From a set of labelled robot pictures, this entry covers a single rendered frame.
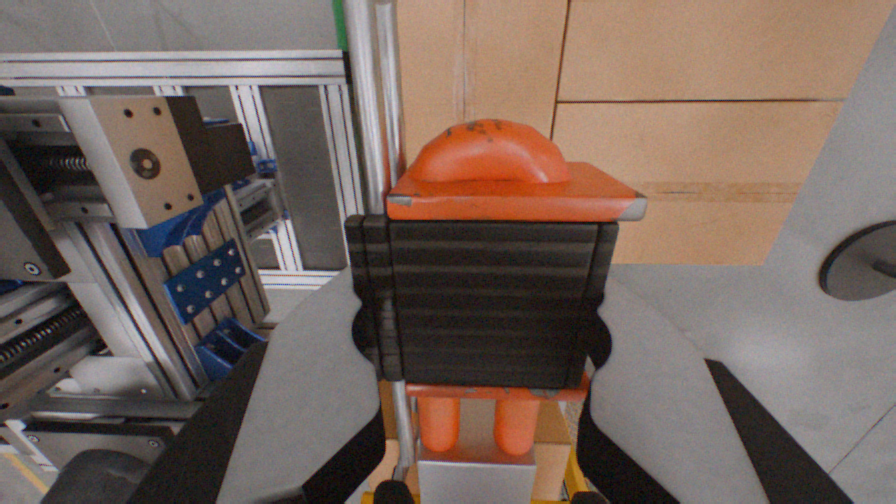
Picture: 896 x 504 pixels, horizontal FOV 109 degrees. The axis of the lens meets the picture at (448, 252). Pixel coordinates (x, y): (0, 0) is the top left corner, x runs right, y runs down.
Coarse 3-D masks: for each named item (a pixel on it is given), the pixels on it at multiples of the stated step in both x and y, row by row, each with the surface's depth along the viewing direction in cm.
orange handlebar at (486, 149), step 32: (448, 128) 10; (480, 128) 10; (512, 128) 10; (416, 160) 11; (448, 160) 10; (480, 160) 10; (512, 160) 10; (544, 160) 10; (448, 416) 16; (512, 416) 15; (448, 448) 17; (512, 448) 16
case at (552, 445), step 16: (384, 384) 71; (384, 400) 67; (384, 416) 64; (416, 416) 64; (544, 416) 63; (560, 416) 63; (544, 432) 60; (560, 432) 60; (416, 448) 60; (544, 448) 59; (560, 448) 59; (384, 464) 63; (416, 464) 63; (544, 464) 61; (560, 464) 61; (368, 480) 66; (416, 480) 66; (544, 480) 64; (560, 480) 63; (544, 496) 66
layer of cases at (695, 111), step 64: (448, 0) 62; (512, 0) 61; (576, 0) 61; (640, 0) 60; (704, 0) 60; (768, 0) 60; (832, 0) 59; (448, 64) 66; (512, 64) 66; (576, 64) 66; (640, 64) 65; (704, 64) 65; (768, 64) 64; (832, 64) 64; (576, 128) 71; (640, 128) 70; (704, 128) 70; (768, 128) 69; (640, 192) 77; (704, 192) 76; (768, 192) 76; (640, 256) 85; (704, 256) 84
